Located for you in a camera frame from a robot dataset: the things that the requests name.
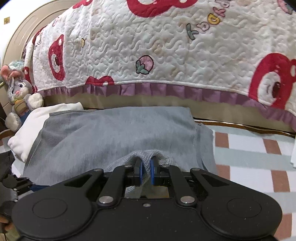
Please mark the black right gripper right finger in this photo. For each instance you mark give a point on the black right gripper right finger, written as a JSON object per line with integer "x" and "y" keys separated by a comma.
{"x": 157, "y": 176}

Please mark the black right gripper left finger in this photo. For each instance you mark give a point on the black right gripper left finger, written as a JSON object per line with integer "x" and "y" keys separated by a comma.
{"x": 134, "y": 173}

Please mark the grey knitted sweater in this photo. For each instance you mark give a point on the grey knitted sweater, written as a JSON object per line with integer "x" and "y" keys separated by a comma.
{"x": 74, "y": 142}

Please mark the white folded garment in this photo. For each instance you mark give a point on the white folded garment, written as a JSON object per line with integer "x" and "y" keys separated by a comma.
{"x": 21, "y": 143}

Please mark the grey bunny plush toy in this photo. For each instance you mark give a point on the grey bunny plush toy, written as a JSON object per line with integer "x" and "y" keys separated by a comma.
{"x": 21, "y": 97}

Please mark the checkered bed sheet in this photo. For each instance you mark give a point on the checkered bed sheet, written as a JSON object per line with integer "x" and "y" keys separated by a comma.
{"x": 258, "y": 161}

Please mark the beige curved headboard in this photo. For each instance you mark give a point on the beige curved headboard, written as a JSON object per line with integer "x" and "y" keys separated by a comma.
{"x": 20, "y": 20}

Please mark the white red quilted bedspread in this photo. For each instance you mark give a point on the white red quilted bedspread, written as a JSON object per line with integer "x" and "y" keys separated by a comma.
{"x": 238, "y": 52}

